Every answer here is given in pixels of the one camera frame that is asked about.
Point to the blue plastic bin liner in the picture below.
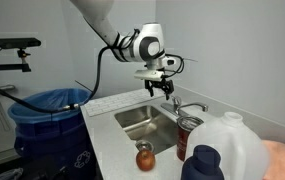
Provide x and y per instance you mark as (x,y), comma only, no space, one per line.
(35,115)

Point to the stainless steel sink basin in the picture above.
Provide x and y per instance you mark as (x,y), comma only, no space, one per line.
(145,125)

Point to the dark blue bottle cap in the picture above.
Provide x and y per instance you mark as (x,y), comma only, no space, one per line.
(203,166)

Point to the grey plastic bag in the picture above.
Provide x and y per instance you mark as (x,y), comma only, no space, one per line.
(7,174)

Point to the chrome sink faucet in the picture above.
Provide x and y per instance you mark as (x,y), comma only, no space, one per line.
(176,105)

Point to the navy recycling bin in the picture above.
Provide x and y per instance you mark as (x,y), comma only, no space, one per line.
(55,146)

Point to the red apple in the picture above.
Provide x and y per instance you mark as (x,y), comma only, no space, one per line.
(145,160)

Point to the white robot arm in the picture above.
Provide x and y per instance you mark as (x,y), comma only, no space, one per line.
(95,16)

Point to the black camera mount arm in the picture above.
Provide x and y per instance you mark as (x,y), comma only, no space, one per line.
(12,66)

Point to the white brick pattern mat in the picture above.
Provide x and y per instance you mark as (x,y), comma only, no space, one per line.
(115,101)

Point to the dark red tumbler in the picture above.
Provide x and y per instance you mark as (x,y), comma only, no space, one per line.
(183,140)

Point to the black bar camera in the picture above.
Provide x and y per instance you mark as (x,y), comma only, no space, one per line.
(17,42)

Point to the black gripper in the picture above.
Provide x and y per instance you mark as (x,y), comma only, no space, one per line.
(157,84)

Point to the translucent plastic gallon jug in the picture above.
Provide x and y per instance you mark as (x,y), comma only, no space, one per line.
(235,150)

